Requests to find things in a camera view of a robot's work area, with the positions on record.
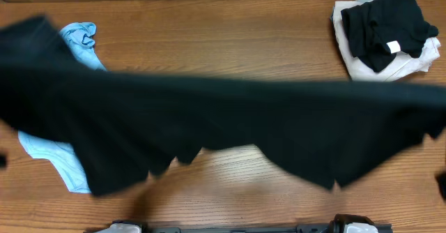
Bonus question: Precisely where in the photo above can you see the light blue t-shirt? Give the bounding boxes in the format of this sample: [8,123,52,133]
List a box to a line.
[18,22,106,193]

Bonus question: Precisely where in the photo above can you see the folded beige garment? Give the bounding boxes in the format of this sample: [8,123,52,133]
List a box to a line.
[330,0,441,82]

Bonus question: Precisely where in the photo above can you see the black t-shirt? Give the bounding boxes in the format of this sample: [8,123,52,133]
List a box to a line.
[1,16,445,196]

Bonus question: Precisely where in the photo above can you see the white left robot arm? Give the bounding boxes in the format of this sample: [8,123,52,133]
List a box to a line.
[94,220,145,233]

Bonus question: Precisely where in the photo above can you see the folded black garment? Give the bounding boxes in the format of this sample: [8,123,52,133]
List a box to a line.
[341,0,439,73]

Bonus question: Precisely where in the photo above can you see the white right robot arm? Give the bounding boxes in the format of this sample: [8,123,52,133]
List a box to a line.
[436,171,446,201]

